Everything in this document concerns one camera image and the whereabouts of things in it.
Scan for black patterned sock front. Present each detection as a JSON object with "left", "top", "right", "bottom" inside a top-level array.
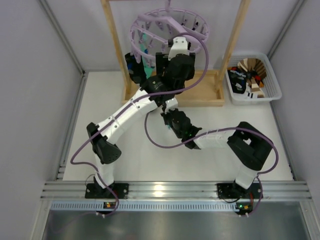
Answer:
[{"left": 124, "top": 52, "right": 147, "bottom": 85}]

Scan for black patterned sock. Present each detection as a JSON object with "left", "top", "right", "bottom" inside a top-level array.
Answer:
[
  {"left": 228, "top": 70, "right": 247, "bottom": 94},
  {"left": 124, "top": 52, "right": 147, "bottom": 85}
]

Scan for black patterned sock back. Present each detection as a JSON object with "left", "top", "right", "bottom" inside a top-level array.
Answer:
[{"left": 228, "top": 70, "right": 247, "bottom": 94}]

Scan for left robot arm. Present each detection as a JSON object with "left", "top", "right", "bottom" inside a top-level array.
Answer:
[{"left": 86, "top": 52, "right": 200, "bottom": 197}]

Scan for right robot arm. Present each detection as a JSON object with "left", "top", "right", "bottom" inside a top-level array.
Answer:
[{"left": 161, "top": 107, "right": 274, "bottom": 193}]

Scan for wooden hanger rack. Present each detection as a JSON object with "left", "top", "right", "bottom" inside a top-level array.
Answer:
[{"left": 101, "top": 0, "right": 250, "bottom": 107}]

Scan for purple round clip hanger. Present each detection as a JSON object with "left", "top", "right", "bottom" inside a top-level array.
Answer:
[{"left": 129, "top": 0, "right": 210, "bottom": 67}]

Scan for white socks in basket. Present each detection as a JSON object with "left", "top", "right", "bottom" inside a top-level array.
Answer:
[{"left": 243, "top": 85, "right": 258, "bottom": 99}]

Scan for brown argyle socks in basket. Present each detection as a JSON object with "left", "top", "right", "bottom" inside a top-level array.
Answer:
[{"left": 227, "top": 58, "right": 267, "bottom": 99}]

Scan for mint green sock back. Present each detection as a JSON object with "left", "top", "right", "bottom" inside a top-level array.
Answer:
[{"left": 139, "top": 33, "right": 155, "bottom": 79}]

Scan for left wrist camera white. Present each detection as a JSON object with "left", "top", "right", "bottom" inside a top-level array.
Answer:
[{"left": 168, "top": 36, "right": 189, "bottom": 61}]

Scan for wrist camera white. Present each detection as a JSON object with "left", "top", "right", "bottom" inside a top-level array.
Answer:
[
  {"left": 163, "top": 97, "right": 179, "bottom": 112},
  {"left": 168, "top": 36, "right": 189, "bottom": 61}
]

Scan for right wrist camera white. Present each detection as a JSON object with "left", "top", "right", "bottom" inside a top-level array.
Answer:
[{"left": 163, "top": 97, "right": 179, "bottom": 112}]

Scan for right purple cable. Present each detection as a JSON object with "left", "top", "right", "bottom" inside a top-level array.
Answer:
[{"left": 144, "top": 111, "right": 280, "bottom": 218}]

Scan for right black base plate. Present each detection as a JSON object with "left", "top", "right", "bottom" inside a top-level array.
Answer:
[{"left": 216, "top": 182, "right": 262, "bottom": 200}]

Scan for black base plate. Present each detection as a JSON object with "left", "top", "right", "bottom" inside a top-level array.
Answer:
[
  {"left": 84, "top": 183, "right": 129, "bottom": 199},
  {"left": 216, "top": 182, "right": 262, "bottom": 200}
]

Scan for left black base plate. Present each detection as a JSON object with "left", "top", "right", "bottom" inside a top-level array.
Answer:
[{"left": 84, "top": 183, "right": 129, "bottom": 199}]

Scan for aluminium mounting rail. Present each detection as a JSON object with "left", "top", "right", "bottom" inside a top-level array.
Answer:
[{"left": 40, "top": 181, "right": 312, "bottom": 214}]

